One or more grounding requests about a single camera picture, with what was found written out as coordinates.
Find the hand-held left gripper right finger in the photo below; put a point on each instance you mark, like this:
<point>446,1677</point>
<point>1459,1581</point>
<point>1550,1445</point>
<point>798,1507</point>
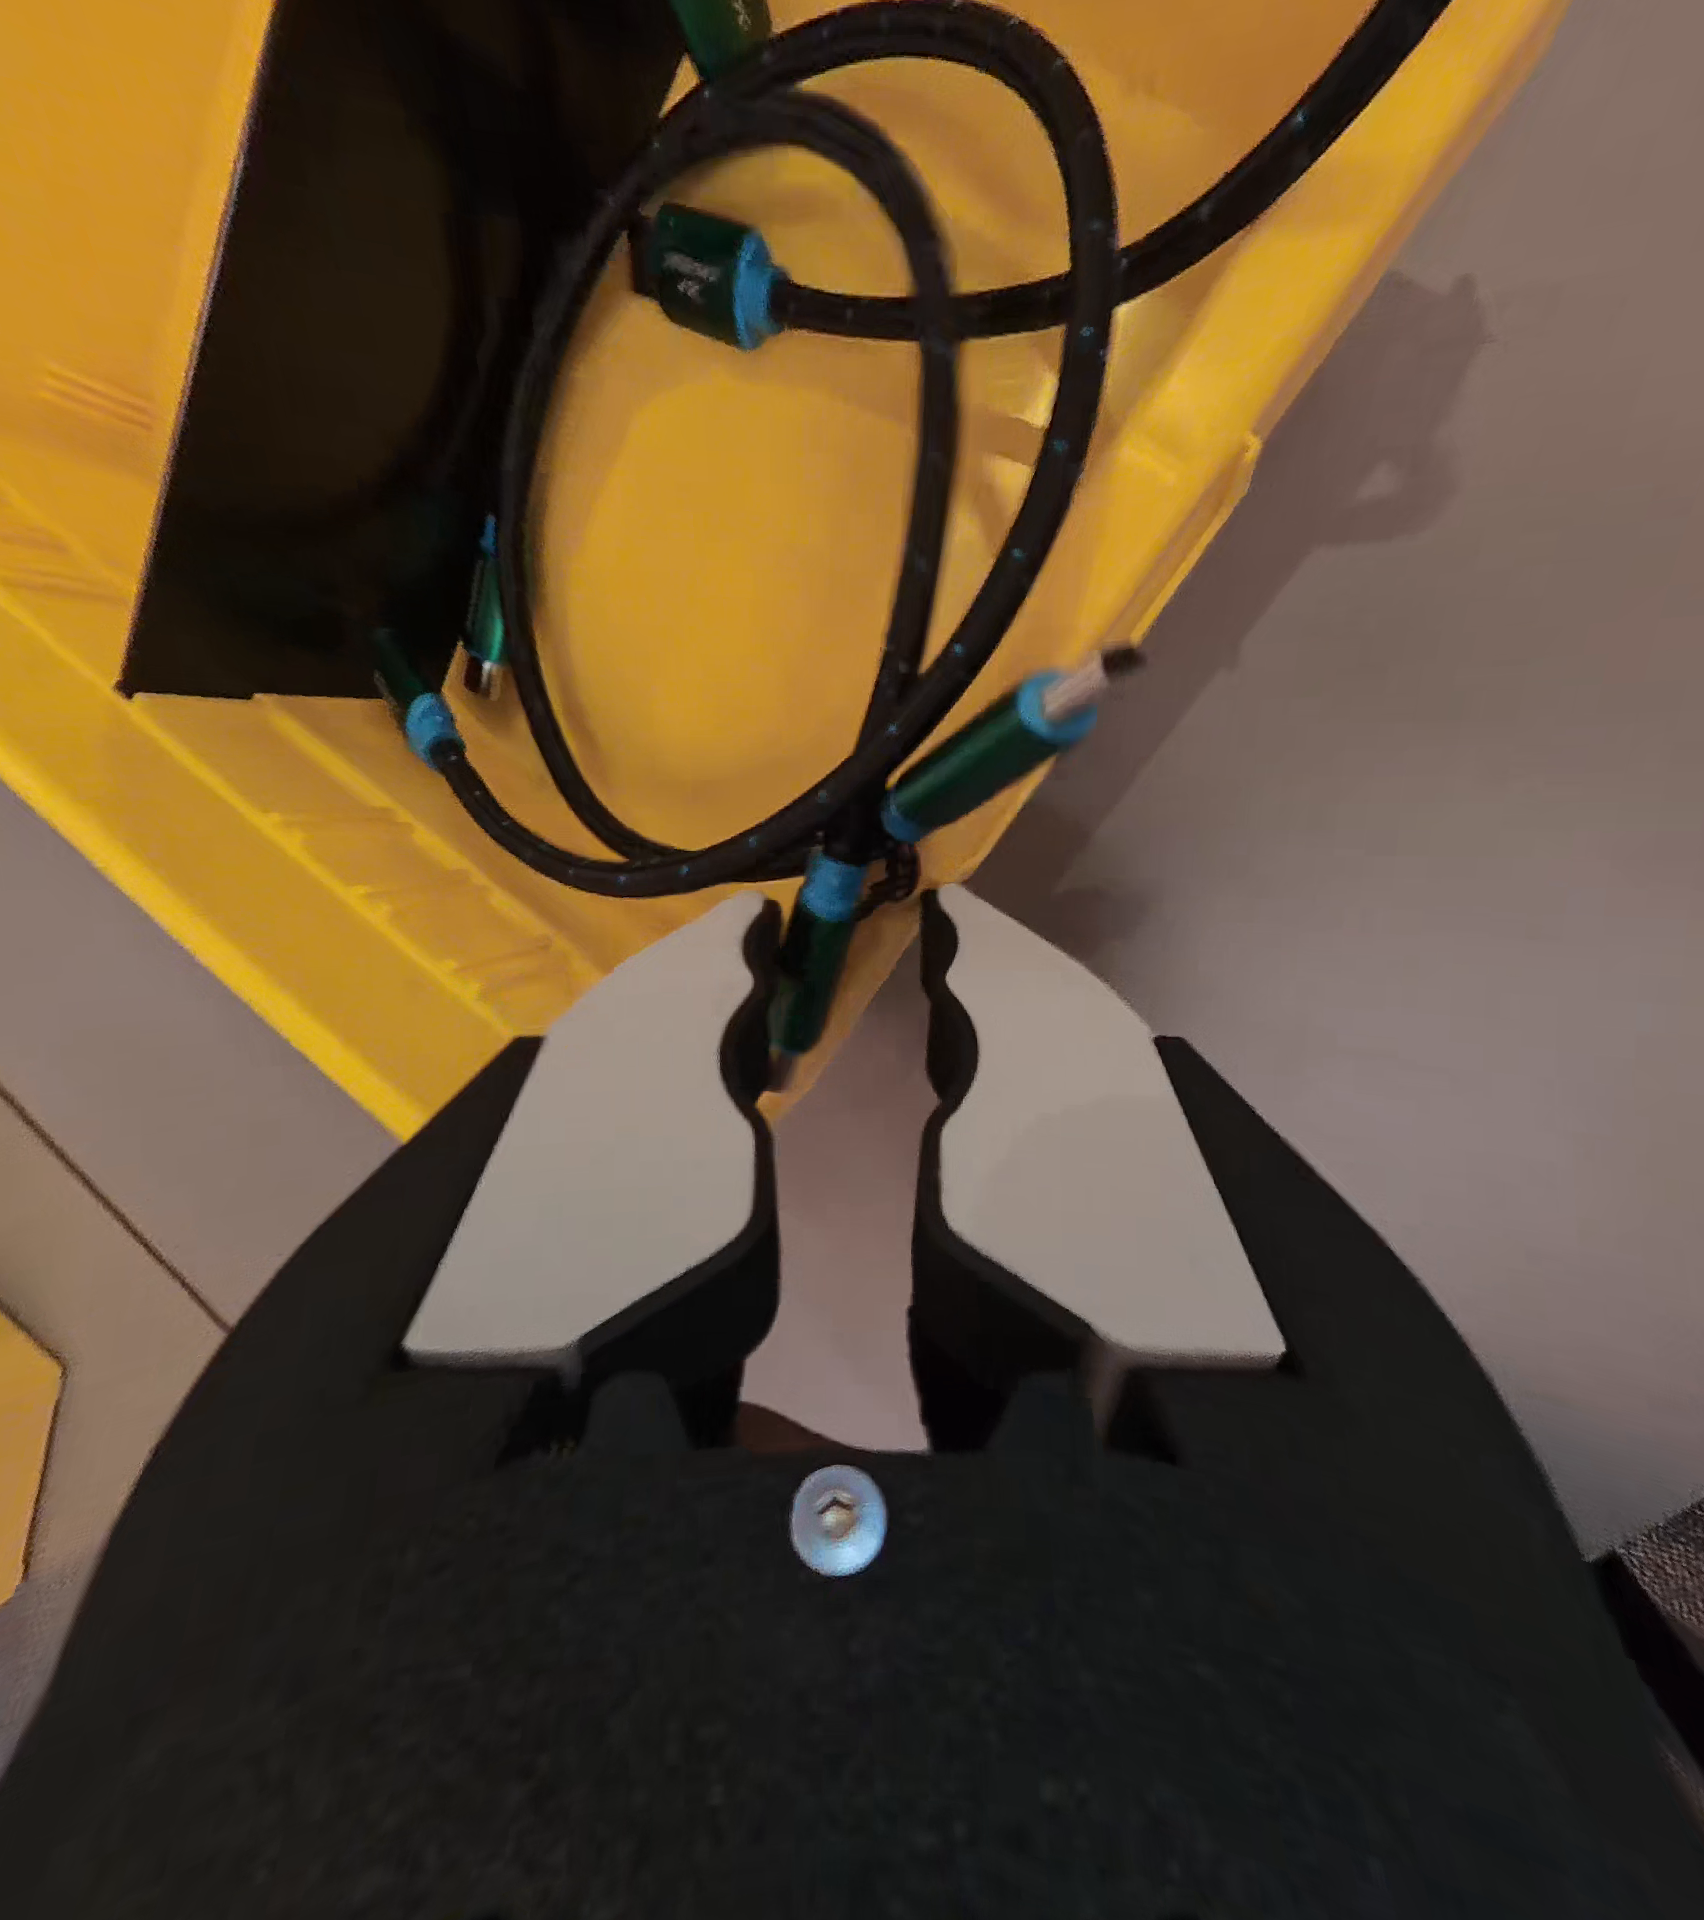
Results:
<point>1092,1184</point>

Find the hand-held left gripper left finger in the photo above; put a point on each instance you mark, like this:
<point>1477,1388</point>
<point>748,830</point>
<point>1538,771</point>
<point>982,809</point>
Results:
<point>597,1184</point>

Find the black divider panel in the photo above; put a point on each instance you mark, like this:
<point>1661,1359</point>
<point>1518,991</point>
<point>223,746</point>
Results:
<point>343,375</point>

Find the grey desk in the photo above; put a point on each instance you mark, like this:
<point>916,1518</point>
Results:
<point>1466,901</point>

